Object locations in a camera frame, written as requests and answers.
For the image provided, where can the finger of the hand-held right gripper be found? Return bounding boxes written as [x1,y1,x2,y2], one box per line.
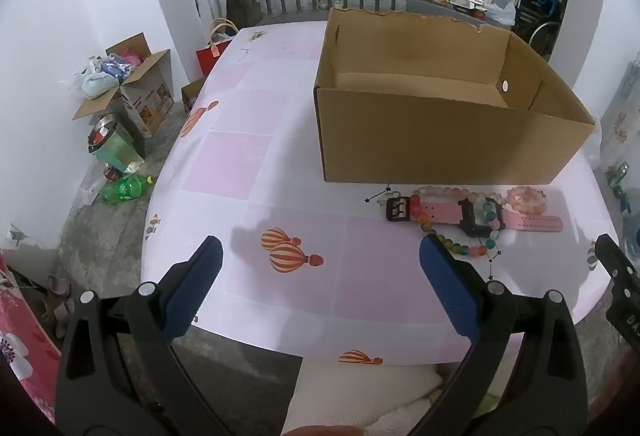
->
[594,233,640,289]

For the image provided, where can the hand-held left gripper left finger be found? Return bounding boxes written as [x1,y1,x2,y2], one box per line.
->
[54,235,224,436]

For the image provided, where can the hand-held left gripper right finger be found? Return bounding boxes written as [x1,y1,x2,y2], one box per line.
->
[419,234,589,436]

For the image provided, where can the colourful bead bracelet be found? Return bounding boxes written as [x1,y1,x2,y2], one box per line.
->
[409,195,502,258]

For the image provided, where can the pink strap black watch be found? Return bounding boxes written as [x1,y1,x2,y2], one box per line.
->
[385,197,564,237]

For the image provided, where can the pale pink bead bracelet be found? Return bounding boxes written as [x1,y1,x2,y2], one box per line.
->
[414,185,502,204]

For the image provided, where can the large cardboard box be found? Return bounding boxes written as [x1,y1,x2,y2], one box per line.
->
[313,7,597,187]

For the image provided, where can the green plastic bottle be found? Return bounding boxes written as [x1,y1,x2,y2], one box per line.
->
[101,174,158,205]

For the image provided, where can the pink slipper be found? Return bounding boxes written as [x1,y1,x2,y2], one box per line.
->
[51,298,77,340]
[46,274,72,297]

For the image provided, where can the person's white fluffy garment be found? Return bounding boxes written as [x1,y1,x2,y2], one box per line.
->
[280,358,446,436]

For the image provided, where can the green blender jug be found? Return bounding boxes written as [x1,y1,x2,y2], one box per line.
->
[87,113,146,174]

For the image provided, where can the pink floral blanket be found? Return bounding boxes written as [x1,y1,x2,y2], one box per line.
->
[0,256,63,422]

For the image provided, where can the pink balloon print tablecloth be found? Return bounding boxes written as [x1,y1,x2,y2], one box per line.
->
[140,18,621,364]

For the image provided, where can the printed cardboard carton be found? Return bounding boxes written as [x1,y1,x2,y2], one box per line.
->
[72,32,176,139]

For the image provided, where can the small brown cardboard box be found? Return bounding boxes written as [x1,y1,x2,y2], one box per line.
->
[181,76,207,114]

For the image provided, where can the white plastic bag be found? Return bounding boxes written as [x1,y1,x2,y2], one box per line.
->
[75,58,121,97]
[482,0,517,26]

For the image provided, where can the red gift bag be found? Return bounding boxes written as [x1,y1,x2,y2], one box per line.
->
[196,18,240,77]

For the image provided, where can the wheelchair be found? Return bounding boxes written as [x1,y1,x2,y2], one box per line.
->
[515,0,571,61]

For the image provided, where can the blue patterned bag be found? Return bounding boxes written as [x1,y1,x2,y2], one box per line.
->
[100,52,132,79]

